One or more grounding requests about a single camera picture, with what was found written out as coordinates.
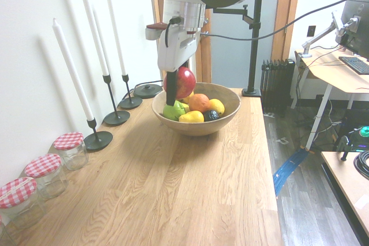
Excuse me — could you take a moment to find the wooden fruit bowl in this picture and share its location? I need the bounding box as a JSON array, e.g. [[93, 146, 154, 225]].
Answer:
[[151, 82, 242, 137]]

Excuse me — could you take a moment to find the light wooden office desk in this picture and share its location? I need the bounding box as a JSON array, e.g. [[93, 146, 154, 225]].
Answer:
[[294, 48, 369, 152]]

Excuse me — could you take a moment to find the blue tape floor strip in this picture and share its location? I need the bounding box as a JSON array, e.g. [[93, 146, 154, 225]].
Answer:
[[272, 147, 309, 199]]

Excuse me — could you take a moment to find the orange fruit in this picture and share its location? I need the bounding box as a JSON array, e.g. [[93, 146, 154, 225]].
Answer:
[[189, 93, 210, 113]]

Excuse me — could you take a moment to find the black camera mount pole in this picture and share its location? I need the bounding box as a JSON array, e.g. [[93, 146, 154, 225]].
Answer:
[[212, 0, 263, 98]]

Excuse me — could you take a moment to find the yellow pear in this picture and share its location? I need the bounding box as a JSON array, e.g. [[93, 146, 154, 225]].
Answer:
[[178, 110, 205, 123]]

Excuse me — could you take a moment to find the maroon white wrist camera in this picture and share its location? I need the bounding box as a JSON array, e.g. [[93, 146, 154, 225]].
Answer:
[[145, 22, 168, 40]]

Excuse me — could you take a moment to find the glass jar checkered lid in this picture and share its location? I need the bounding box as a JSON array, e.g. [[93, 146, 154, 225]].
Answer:
[[24, 153, 69, 200], [0, 177, 46, 231], [0, 214, 15, 246], [52, 132, 89, 171]]

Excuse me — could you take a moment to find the black table clamp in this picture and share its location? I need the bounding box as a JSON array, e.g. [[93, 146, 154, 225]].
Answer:
[[337, 135, 355, 162]]

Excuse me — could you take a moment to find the tallest white taper candle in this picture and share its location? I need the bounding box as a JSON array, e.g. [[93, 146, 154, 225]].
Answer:
[[78, 0, 110, 77]]

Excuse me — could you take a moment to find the empty black candle holder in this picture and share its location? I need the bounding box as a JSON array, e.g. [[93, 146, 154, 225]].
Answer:
[[134, 84, 163, 99]]

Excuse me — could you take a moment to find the frosted glass door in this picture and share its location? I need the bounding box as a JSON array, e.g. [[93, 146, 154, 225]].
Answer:
[[198, 0, 283, 90]]

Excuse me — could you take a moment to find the black oil radiator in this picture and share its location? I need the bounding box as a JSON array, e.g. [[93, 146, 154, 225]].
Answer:
[[260, 58, 296, 112]]

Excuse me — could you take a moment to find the red apple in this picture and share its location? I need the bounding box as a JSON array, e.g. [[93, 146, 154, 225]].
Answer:
[[163, 66, 197, 100]]

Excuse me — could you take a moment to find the small yellow lemon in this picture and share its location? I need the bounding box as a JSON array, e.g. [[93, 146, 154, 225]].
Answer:
[[208, 99, 225, 116]]

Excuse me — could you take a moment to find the light wooden side table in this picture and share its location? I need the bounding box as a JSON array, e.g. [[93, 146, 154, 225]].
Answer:
[[321, 150, 369, 239]]

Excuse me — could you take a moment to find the tall black candle holder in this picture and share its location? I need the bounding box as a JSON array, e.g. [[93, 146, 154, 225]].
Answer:
[[103, 74, 130, 127]]

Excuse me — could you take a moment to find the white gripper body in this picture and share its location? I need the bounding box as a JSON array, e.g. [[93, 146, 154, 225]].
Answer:
[[157, 22, 201, 73]]

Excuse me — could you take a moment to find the medium black candle holder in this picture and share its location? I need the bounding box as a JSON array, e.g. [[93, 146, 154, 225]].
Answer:
[[119, 74, 143, 111]]

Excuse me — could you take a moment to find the thick white taper candle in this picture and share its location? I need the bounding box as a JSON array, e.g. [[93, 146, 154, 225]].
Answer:
[[52, 18, 95, 122]]

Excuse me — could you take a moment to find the wooden door frame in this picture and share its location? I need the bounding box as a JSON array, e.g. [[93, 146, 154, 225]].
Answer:
[[147, 0, 303, 90]]

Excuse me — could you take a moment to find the long black arm cable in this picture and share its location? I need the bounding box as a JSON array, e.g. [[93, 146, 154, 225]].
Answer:
[[201, 0, 369, 41]]

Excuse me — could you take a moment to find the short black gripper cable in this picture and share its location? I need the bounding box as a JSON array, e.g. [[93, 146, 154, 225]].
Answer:
[[164, 16, 184, 48]]

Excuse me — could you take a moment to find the short white taper candle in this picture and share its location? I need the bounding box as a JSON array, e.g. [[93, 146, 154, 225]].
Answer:
[[106, 0, 127, 76]]

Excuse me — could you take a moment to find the green apple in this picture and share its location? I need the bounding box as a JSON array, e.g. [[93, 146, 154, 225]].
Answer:
[[162, 100, 187, 122]]

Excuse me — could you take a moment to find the black computer keyboard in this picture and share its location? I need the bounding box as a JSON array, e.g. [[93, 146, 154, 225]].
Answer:
[[338, 55, 369, 75]]

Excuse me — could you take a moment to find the coiled black cable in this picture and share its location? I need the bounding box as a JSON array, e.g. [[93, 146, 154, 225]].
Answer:
[[353, 150, 369, 180]]

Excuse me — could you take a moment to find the black computer monitor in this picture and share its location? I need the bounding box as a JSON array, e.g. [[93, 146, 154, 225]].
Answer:
[[335, 0, 369, 56]]

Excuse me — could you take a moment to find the short black candle holder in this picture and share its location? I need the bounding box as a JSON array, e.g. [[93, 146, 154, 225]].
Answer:
[[83, 118, 114, 152]]

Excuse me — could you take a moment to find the dark avocado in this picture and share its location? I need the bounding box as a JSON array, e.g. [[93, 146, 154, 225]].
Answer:
[[203, 109, 220, 122]]

